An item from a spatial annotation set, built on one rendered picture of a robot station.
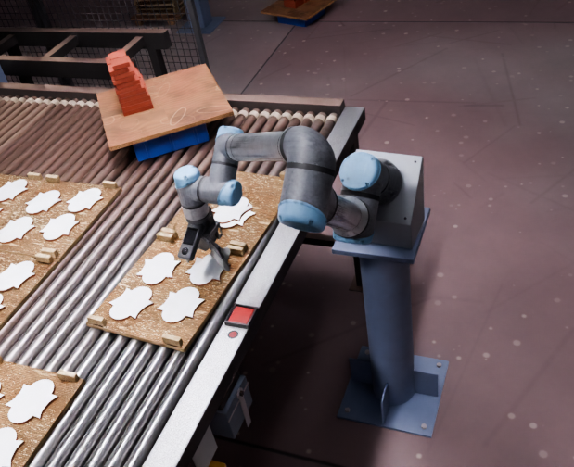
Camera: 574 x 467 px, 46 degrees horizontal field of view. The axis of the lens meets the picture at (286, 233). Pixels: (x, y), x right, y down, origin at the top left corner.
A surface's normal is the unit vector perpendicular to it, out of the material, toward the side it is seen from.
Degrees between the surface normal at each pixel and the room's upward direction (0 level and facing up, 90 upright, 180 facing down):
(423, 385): 90
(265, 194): 0
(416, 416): 0
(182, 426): 0
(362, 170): 37
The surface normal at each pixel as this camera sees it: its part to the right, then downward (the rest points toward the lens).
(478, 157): -0.14, -0.76
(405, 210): -0.39, -0.10
